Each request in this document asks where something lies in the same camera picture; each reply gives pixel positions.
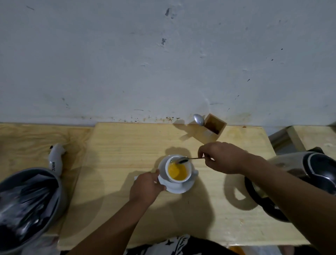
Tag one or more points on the person's left hand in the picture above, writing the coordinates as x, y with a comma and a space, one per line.
145, 187

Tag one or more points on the person's right hand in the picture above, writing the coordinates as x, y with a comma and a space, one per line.
225, 157

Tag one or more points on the person's right thumb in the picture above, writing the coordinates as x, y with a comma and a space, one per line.
208, 161

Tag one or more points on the person's left thumb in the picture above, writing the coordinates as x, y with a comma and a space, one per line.
161, 187

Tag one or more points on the thin metal teaspoon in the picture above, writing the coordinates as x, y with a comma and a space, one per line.
193, 158

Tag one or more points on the white ceramic saucer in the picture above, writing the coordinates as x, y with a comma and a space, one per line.
178, 187

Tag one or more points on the person's left forearm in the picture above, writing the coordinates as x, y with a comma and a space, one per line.
115, 226

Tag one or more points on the person's right forearm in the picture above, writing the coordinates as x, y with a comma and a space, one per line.
288, 191

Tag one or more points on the white ceramic cup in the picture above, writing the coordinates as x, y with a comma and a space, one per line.
193, 173

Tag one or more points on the orange liquid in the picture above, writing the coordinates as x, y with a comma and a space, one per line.
178, 171

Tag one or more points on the square wooden holder box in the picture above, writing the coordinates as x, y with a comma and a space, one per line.
210, 134

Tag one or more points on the silver metal spoon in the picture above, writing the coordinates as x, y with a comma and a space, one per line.
199, 119

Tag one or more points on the black and white patterned garment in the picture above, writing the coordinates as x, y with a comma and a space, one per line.
183, 247

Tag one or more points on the steel and black electric kettle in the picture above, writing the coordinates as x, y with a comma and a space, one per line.
312, 165

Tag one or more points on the light wooden block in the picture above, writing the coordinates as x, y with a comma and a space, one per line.
315, 138

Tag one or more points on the white handheld milk frother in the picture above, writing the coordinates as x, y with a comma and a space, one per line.
55, 160

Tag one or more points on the grey bin with black bag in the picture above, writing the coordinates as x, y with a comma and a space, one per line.
28, 207

